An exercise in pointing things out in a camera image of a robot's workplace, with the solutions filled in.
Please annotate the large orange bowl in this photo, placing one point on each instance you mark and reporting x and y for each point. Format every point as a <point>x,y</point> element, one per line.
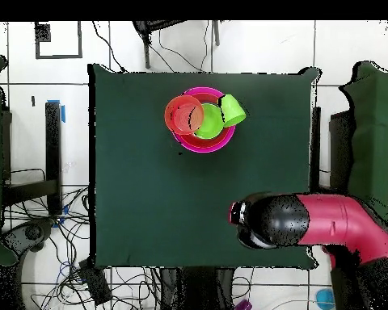
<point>210,142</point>

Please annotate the large pink bowl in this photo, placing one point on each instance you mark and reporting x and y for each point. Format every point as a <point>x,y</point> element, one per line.
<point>200,149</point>

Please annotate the blue tape strip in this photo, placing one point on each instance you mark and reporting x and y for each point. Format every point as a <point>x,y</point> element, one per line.
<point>63,114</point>

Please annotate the black metal stand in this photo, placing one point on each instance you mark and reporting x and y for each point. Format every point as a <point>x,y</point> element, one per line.
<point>341,145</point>
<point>53,145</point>

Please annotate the small green bowl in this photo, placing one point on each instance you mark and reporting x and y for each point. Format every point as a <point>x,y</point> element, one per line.
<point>211,124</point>

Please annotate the green cup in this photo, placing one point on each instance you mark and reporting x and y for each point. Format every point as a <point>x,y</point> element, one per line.
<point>234,111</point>

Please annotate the dark green tablecloth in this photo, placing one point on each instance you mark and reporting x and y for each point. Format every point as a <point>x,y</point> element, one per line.
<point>148,210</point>

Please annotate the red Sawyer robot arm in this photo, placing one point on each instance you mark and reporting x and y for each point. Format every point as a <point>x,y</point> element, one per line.
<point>326,219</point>

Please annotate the small purple object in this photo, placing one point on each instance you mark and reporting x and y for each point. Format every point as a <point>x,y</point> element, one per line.
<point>244,305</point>

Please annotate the grey wheeled base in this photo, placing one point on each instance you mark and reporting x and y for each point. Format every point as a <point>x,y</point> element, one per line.
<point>32,232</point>

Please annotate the black power brick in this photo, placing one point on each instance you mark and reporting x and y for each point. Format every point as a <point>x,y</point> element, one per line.
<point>95,284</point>

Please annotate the black camera tripod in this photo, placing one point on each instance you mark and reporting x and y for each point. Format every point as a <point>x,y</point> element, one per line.
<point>146,48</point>

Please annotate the blue disc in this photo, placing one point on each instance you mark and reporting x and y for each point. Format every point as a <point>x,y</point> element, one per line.
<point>323,298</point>

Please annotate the small orange bowl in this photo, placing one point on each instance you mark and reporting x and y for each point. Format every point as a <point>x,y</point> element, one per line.
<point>181,116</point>

